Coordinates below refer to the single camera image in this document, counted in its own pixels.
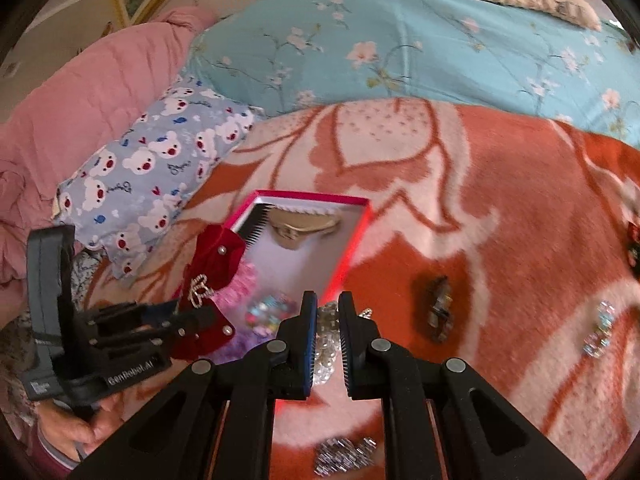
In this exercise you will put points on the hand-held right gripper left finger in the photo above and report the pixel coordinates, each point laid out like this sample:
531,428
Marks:
311,330

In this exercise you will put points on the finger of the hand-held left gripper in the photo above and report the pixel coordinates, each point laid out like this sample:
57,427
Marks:
200,320
160,311

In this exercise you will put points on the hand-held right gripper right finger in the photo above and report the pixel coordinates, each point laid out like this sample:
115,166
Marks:
350,330

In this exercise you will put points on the pink flower scrunchie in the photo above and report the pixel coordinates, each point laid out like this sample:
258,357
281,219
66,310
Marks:
240,285

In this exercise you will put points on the red velvet bow hair clip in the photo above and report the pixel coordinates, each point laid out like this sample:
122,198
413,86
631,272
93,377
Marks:
215,255

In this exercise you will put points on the red cardboard box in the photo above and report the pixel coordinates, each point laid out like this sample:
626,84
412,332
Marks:
310,260

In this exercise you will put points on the bronze claw hair clip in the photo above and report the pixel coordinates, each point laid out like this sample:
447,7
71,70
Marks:
295,232

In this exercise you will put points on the black pearl hair comb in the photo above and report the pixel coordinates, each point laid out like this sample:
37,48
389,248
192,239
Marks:
257,227

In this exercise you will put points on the person's left forearm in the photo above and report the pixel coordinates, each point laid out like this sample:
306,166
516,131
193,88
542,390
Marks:
47,460

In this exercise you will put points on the person's left hand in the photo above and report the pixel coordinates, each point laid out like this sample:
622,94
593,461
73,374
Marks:
75,430

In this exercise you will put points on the dark metal hair barrette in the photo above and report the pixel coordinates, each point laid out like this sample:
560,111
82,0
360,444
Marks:
435,310

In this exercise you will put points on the bear print pillow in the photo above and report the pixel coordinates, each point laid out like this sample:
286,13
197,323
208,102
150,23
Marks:
150,160

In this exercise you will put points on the pink quilt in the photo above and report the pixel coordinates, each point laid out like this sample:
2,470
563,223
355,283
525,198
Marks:
75,110

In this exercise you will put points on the orange and white blanket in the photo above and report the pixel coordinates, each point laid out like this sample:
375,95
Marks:
500,210

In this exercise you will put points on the crystal beaded hair clip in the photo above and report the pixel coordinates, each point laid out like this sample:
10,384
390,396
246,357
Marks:
600,332

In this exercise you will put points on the red and black hair clip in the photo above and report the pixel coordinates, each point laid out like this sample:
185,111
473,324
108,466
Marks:
634,245

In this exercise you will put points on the teal floral quilt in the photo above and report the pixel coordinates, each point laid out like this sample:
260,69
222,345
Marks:
400,35

